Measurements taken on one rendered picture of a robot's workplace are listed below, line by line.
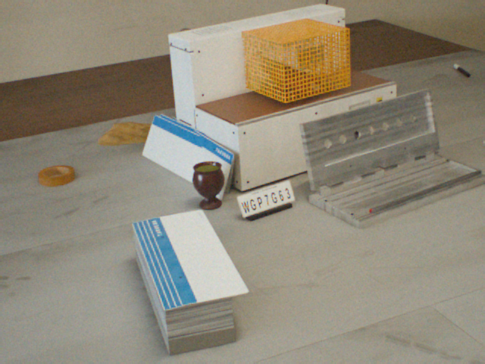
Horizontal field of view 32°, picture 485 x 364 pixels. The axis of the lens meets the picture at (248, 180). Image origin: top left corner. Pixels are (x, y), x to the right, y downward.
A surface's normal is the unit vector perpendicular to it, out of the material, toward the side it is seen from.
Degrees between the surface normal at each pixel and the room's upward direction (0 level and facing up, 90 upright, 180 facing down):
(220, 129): 90
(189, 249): 0
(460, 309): 0
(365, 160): 76
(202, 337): 90
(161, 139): 63
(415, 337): 0
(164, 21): 90
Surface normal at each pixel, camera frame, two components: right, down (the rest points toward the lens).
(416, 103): 0.51, 0.07
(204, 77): 0.54, 0.29
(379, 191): -0.06, -0.92
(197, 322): 0.27, 0.36
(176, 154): -0.76, -0.18
